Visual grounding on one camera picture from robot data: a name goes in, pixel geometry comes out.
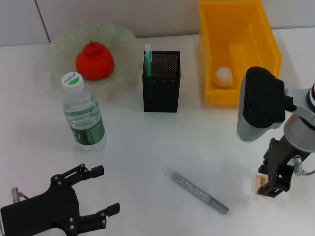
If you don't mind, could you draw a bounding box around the right gripper cable with connector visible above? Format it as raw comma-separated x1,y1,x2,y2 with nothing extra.
293,155,315,177

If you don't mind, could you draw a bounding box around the mint green utility knife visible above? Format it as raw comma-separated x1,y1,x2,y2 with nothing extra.
144,43,153,78

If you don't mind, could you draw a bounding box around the black mesh pen holder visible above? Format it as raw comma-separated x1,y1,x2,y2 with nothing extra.
142,50,181,113

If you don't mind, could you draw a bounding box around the clear glass fruit plate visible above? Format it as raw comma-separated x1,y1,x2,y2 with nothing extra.
45,21,140,102

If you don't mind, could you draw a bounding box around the beige rectangular eraser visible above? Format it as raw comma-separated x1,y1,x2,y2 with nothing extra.
255,175,268,195

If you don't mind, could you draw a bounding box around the clear green label water bottle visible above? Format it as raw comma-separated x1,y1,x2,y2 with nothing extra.
61,71,108,151

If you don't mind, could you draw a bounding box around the left gripper cable with connector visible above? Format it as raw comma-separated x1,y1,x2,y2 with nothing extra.
10,187,31,204

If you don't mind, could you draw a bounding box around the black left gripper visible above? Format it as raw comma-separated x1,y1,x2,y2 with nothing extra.
0,163,121,236

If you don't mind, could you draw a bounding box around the gripper cable with connector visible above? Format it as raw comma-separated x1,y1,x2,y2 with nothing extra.
293,155,315,177
10,187,31,204

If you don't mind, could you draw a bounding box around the white paper ball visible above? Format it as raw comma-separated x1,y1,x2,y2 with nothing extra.
213,66,234,88

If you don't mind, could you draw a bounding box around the yellow plastic storage bin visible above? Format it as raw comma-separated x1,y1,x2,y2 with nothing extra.
198,0,283,106

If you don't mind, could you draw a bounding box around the red orange fruit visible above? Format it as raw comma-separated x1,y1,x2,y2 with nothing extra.
75,40,115,82

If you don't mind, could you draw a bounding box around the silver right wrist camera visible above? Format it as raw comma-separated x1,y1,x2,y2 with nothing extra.
236,66,286,144

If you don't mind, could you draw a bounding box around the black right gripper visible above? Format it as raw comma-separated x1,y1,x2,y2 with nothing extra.
257,134,306,199

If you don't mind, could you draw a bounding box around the silver glitter pen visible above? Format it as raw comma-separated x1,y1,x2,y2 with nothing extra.
171,172,230,215

